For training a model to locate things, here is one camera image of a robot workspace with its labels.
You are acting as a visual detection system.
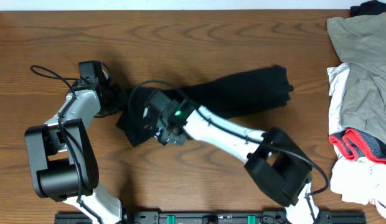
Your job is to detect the black t-shirt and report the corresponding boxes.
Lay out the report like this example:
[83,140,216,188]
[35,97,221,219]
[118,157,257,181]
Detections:
[116,65,294,147]

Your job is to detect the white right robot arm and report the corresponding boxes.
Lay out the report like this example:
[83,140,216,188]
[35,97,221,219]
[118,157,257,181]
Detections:
[143,100,319,223]

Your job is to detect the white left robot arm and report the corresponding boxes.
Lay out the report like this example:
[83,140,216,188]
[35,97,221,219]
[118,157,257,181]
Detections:
[24,84,127,223]

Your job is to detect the red and black garment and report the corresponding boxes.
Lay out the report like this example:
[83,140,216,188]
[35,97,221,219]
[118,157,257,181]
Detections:
[328,128,386,165]

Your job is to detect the white garment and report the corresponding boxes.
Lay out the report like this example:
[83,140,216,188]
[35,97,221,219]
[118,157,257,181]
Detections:
[327,63,386,219]

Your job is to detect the khaki folded garment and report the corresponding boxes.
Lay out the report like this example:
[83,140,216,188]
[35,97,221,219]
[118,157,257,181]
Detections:
[327,12,386,144]

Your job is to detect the black garment at corner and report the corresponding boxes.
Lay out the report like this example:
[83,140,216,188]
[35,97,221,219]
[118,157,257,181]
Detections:
[350,0,386,17]

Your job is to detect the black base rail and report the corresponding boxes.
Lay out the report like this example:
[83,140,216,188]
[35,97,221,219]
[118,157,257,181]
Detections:
[54,208,368,224]

